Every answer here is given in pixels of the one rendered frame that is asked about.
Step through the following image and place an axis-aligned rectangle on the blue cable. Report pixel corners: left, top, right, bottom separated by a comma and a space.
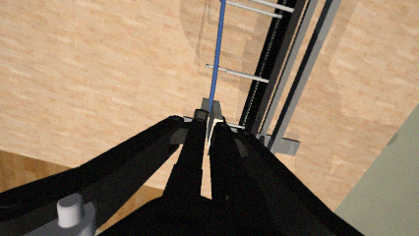
209, 0, 226, 114

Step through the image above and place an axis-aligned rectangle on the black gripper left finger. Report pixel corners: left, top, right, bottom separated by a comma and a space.
0, 97, 210, 236

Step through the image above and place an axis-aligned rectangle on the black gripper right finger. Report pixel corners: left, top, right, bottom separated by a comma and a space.
208, 100, 365, 236

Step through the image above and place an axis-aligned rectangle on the black patch panel rack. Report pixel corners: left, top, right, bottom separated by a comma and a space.
218, 0, 341, 156

